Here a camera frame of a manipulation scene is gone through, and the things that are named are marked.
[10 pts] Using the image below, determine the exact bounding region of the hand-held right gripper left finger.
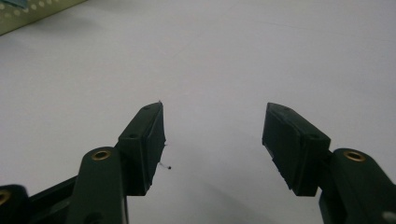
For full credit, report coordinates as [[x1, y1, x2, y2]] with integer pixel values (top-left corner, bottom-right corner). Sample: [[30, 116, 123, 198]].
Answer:
[[64, 101, 166, 224]]

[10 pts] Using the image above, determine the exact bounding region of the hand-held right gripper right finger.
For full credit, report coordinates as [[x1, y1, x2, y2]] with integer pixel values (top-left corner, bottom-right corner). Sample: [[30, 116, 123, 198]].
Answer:
[[262, 102, 396, 224]]

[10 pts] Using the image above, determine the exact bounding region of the yellow perforated plastic basket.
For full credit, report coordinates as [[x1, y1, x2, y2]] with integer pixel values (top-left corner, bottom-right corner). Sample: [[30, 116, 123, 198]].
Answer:
[[0, 0, 88, 36]]

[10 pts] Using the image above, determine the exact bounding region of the black and green shirt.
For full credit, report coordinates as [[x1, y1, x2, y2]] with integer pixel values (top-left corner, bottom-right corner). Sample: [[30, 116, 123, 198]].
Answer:
[[0, 0, 30, 9]]

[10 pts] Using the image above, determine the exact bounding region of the white table sheet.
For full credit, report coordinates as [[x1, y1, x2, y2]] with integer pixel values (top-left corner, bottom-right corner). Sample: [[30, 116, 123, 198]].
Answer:
[[0, 0, 396, 224]]

